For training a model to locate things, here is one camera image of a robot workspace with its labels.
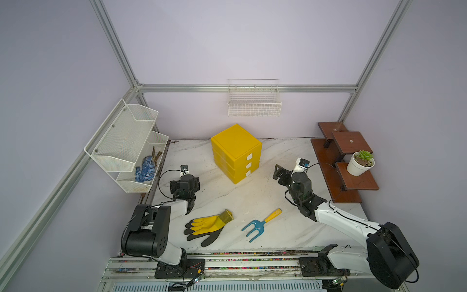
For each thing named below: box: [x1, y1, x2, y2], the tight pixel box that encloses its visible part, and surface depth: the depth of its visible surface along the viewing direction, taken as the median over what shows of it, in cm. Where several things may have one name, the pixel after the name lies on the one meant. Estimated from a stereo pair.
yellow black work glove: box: [183, 209, 234, 247], surface depth 84 cm
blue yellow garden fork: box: [241, 208, 283, 243], surface depth 87 cm
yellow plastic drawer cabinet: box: [210, 124, 263, 185], surface depth 92 cm
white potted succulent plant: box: [346, 149, 376, 177], surface depth 81 cm
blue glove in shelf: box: [134, 155, 156, 183], surface depth 89 cm
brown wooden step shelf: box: [310, 121, 379, 204], surface depth 92 cm
